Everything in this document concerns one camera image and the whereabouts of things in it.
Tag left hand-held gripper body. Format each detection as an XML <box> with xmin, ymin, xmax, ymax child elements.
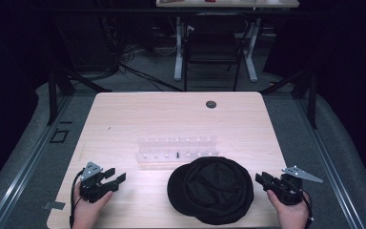
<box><xmin>78</xmin><ymin>161</ymin><xmax>112</xmax><ymax>204</ymax></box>

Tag black tape square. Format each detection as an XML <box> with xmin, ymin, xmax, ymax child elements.
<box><xmin>49</xmin><ymin>120</ymin><xmax>73</xmax><ymax>144</ymax></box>

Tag black metal stand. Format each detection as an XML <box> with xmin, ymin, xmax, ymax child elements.
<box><xmin>46</xmin><ymin>61</ymin><xmax>112</xmax><ymax>127</ymax></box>
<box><xmin>259</xmin><ymin>68</ymin><xmax>318</xmax><ymax>130</ymax></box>

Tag clear acrylic peg rack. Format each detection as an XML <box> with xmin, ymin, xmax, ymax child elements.
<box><xmin>135</xmin><ymin>135</ymin><xmax>219</xmax><ymax>165</ymax></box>

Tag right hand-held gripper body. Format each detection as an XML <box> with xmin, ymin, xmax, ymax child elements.
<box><xmin>271</xmin><ymin>164</ymin><xmax>324</xmax><ymax>206</ymax></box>

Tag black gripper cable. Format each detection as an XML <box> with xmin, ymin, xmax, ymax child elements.
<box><xmin>300</xmin><ymin>190</ymin><xmax>315</xmax><ymax>228</ymax></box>
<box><xmin>69</xmin><ymin>173</ymin><xmax>86</xmax><ymax>229</ymax></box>

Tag black chair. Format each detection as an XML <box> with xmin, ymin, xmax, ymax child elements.
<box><xmin>182</xmin><ymin>12</ymin><xmax>250</xmax><ymax>93</ymax></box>

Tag person's right hand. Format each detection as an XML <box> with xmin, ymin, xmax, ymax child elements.
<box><xmin>266</xmin><ymin>189</ymin><xmax>310</xmax><ymax>229</ymax></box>

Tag black cap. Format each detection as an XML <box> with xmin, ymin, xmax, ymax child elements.
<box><xmin>166</xmin><ymin>156</ymin><xmax>254</xmax><ymax>226</ymax></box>

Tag person's left hand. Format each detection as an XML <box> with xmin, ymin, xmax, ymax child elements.
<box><xmin>72</xmin><ymin>182</ymin><xmax>114</xmax><ymax>229</ymax></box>

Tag white-legged desk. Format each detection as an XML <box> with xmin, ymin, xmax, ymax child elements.
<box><xmin>155</xmin><ymin>0</ymin><xmax>300</xmax><ymax>83</ymax></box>

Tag grey tape piece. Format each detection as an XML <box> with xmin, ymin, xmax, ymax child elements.
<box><xmin>42</xmin><ymin>199</ymin><xmax>67</xmax><ymax>211</ymax></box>

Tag aluminium floor rail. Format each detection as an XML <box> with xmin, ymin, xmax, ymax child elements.
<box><xmin>0</xmin><ymin>94</ymin><xmax>74</xmax><ymax>229</ymax></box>
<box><xmin>295</xmin><ymin>94</ymin><xmax>366</xmax><ymax>229</ymax></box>

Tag black floor cables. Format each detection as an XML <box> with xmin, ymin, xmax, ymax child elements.
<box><xmin>117</xmin><ymin>44</ymin><xmax>185</xmax><ymax>94</ymax></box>

